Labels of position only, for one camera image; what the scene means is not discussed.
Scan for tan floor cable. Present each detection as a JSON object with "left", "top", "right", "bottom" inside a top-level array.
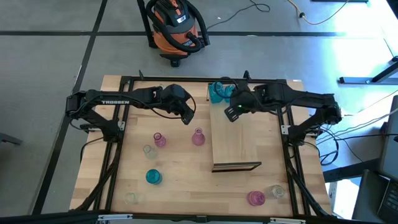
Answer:
[{"left": 285, "top": 0, "right": 351, "bottom": 26}]

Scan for pink tall diamond-cut vase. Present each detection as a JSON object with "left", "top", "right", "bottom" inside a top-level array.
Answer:
[{"left": 191, "top": 126, "right": 206, "bottom": 147}]

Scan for wooden shelf black metal frame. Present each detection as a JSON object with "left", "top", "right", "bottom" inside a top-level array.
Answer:
[{"left": 206, "top": 81, "right": 262, "bottom": 174}]

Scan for black cable bundle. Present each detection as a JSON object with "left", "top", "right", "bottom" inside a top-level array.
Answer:
[{"left": 306, "top": 118, "right": 364, "bottom": 167}]

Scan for pink small bulbous vase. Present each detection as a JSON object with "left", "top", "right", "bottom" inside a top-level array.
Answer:
[{"left": 152, "top": 132, "right": 167, "bottom": 148}]

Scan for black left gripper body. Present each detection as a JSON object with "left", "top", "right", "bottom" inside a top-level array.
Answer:
[{"left": 161, "top": 83, "right": 192, "bottom": 110}]

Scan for silver mounting bracket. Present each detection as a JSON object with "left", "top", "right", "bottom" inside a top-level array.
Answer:
[
  {"left": 269, "top": 217, "right": 307, "bottom": 224},
  {"left": 98, "top": 213, "right": 133, "bottom": 222}
]

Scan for teal shouldered glass vase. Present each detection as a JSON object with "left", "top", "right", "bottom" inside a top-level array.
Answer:
[{"left": 223, "top": 84, "right": 237, "bottom": 102}]

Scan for grey monitor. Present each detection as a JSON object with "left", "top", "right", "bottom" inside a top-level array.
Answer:
[{"left": 377, "top": 95, "right": 398, "bottom": 181}]

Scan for clear fluted glass vase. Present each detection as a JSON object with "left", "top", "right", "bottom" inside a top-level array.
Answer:
[{"left": 266, "top": 184, "right": 285, "bottom": 200}]

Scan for black side clamp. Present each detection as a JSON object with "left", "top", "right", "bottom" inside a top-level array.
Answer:
[{"left": 79, "top": 119, "right": 105, "bottom": 134}]

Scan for clear swirl bulbous glass vase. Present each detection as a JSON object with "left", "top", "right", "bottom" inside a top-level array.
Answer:
[{"left": 142, "top": 144, "right": 159, "bottom": 161}]

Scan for grey desk foot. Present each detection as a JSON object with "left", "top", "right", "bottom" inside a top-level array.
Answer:
[
  {"left": 338, "top": 55, "right": 398, "bottom": 85},
  {"left": 0, "top": 132, "right": 24, "bottom": 146}
]

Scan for black floor cable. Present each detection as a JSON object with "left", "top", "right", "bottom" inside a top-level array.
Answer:
[{"left": 206, "top": 0, "right": 271, "bottom": 31}]

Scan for orange black shop vacuum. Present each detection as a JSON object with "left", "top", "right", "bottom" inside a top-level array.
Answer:
[{"left": 145, "top": 0, "right": 211, "bottom": 68}]

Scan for teal textured glass vase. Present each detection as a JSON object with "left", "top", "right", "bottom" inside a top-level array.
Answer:
[
  {"left": 208, "top": 81, "right": 224, "bottom": 104},
  {"left": 145, "top": 169, "right": 163, "bottom": 185}
]

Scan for black stand leg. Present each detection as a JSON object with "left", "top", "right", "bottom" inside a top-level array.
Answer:
[{"left": 136, "top": 0, "right": 158, "bottom": 49}]

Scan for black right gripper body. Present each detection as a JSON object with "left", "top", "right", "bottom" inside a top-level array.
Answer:
[{"left": 231, "top": 88, "right": 262, "bottom": 112}]

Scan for pink wide glass vase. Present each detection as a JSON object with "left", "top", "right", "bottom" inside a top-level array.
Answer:
[{"left": 246, "top": 190, "right": 267, "bottom": 207}]

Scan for black keyboard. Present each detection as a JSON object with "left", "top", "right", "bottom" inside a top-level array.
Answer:
[{"left": 377, "top": 180, "right": 398, "bottom": 223}]

